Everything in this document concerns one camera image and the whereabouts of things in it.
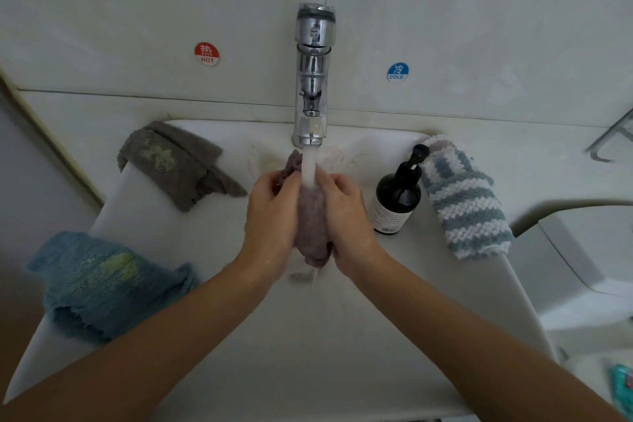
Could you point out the person's right hand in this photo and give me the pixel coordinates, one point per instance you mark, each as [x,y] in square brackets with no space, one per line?
[351,224]

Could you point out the person's left hand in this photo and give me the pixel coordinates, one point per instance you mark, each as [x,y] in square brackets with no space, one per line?
[272,224]

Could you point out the brown cloth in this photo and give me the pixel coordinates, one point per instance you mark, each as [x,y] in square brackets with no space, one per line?
[312,224]

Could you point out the pink white striped cloth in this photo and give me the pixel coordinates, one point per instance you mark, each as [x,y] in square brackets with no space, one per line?
[438,143]

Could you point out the white ceramic sink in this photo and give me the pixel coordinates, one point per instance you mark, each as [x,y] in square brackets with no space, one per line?
[326,347]

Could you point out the blue stained cloth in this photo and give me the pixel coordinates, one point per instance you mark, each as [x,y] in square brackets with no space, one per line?
[104,283]

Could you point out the person's left forearm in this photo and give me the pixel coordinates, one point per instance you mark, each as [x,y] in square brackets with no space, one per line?
[129,352]

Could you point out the person's right forearm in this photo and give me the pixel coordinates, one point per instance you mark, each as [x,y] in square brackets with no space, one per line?
[494,352]

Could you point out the metal sink drain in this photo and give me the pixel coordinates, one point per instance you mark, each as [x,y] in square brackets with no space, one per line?
[305,273]

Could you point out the black pump soap bottle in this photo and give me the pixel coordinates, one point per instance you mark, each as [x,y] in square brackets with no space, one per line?
[398,204]

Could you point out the chrome faucet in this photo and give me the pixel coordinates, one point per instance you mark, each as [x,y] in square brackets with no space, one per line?
[313,76]

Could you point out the blue round sticker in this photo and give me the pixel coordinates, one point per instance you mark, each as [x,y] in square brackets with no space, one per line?
[398,72]

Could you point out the red round sticker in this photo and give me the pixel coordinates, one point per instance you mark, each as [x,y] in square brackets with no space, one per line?
[207,54]

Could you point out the white toilet tank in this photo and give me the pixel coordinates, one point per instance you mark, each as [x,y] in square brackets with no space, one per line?
[589,273]

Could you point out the white toilet lid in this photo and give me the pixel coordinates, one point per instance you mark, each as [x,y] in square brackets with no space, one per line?
[603,387]

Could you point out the teal tube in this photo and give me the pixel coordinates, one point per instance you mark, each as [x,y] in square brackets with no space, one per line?
[623,387]

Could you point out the metal wall shelf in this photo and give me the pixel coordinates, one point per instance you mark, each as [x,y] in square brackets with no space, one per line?
[613,138]

